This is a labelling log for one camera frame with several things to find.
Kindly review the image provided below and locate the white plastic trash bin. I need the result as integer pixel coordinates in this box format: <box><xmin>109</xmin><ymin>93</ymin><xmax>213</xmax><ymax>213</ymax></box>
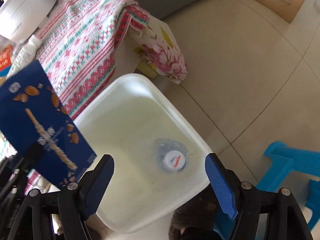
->
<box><xmin>75</xmin><ymin>74</ymin><xmax>211</xmax><ymax>233</ymax></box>

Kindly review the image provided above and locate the clear plastic water bottle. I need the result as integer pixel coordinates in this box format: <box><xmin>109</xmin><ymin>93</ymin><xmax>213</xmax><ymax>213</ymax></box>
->
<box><xmin>152</xmin><ymin>138</ymin><xmax>189</xmax><ymax>173</ymax></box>

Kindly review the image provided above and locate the blue almond snack box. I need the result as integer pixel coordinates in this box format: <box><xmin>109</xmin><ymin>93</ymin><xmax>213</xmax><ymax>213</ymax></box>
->
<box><xmin>1</xmin><ymin>61</ymin><xmax>97</xmax><ymax>189</ymax></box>

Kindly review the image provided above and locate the torn blue white carton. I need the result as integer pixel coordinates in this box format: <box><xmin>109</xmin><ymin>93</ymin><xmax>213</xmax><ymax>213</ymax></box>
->
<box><xmin>0</xmin><ymin>45</ymin><xmax>13</xmax><ymax>78</ymax></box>

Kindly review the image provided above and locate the patterned striped tablecloth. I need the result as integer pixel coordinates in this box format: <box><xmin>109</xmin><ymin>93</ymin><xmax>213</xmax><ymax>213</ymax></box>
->
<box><xmin>24</xmin><ymin>0</ymin><xmax>151</xmax><ymax>188</ymax></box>

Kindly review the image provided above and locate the white plastic drink bottle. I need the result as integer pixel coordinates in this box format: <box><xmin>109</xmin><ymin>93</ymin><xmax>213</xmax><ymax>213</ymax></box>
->
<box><xmin>6</xmin><ymin>35</ymin><xmax>42</xmax><ymax>79</ymax></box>

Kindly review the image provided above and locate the white electric cooking pot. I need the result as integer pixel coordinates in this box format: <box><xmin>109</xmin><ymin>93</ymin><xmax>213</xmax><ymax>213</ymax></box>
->
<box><xmin>1</xmin><ymin>0</ymin><xmax>57</xmax><ymax>44</ymax></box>

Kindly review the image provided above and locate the blue plastic stool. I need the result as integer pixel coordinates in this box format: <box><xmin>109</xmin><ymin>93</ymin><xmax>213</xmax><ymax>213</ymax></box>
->
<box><xmin>257</xmin><ymin>141</ymin><xmax>319</xmax><ymax>230</ymax></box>

